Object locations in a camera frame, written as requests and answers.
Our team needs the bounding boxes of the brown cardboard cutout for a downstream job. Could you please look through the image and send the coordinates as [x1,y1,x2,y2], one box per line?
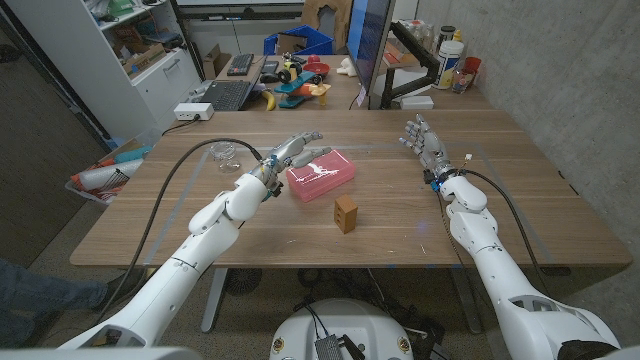
[301,0,354,51]

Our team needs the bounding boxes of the pink plastic pencil case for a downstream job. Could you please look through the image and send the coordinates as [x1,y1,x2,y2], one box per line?
[285,148,358,204]

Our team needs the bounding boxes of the white rolled cone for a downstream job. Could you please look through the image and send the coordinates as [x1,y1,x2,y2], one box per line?
[72,158,145,192]

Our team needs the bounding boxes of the white toy figure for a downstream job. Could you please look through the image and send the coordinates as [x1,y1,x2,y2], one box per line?
[335,56,357,78]

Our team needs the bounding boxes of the small clear glass container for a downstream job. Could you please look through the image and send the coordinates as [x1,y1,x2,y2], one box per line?
[452,68,475,95]

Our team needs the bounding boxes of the white flat box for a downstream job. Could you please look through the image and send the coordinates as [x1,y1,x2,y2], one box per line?
[399,95,435,111]

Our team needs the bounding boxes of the teal roll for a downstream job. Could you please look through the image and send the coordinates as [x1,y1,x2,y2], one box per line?
[113,145,153,164]

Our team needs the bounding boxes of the red bowl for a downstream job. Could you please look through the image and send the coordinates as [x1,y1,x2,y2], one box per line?
[302,61,331,79]

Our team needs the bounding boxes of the black shoe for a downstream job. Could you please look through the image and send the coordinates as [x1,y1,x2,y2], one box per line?
[92,269,136,314]

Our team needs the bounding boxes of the person's leg in jeans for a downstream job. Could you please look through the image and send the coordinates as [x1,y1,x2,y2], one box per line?
[0,257,109,349]

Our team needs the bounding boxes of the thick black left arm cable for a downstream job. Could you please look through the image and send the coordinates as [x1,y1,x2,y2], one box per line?
[92,137,265,326]

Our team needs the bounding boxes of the clear floor bin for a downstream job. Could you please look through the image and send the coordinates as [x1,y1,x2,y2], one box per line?
[64,138,154,205]

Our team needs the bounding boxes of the white shelf cabinet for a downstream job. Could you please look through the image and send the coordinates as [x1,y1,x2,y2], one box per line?
[4,0,204,141]

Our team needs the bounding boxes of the brown wooden block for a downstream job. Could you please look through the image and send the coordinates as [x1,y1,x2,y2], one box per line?
[333,193,359,235]

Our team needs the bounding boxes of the black keyboard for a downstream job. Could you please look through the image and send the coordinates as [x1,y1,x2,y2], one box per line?
[226,53,255,77]

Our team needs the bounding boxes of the brown cardboard box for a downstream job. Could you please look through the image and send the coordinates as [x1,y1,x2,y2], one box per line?
[201,43,232,80]

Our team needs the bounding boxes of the black computer monitor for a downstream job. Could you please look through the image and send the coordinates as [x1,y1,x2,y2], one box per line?
[345,0,396,99]

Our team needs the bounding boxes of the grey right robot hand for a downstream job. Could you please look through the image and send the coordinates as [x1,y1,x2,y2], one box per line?
[398,113,454,181]

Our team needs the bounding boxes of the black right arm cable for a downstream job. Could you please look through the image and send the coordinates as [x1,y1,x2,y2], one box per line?
[452,167,556,299]

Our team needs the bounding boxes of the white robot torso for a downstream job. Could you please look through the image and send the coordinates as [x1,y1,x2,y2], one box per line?
[269,298,415,360]

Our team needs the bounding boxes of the white plastic tub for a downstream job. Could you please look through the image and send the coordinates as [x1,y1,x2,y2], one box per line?
[433,39,465,91]

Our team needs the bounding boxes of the black round fan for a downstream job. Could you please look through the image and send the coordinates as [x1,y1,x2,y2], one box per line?
[223,268,264,296]

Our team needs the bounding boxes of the blue plastic bin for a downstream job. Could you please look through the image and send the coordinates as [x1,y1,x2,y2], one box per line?
[263,24,335,57]

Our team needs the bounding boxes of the colourful toy airplane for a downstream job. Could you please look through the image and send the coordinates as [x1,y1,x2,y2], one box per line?
[273,52,332,110]

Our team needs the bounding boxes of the white power adapter box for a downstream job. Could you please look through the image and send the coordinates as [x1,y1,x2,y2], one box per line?
[173,102,215,122]

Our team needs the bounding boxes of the dark bottle with black lid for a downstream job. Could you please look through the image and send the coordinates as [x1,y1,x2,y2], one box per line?
[436,25,457,51]

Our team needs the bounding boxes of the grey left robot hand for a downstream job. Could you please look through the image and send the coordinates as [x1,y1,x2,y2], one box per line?
[249,130,333,199]

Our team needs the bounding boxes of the black laptop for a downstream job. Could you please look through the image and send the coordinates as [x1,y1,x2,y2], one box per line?
[198,59,266,112]

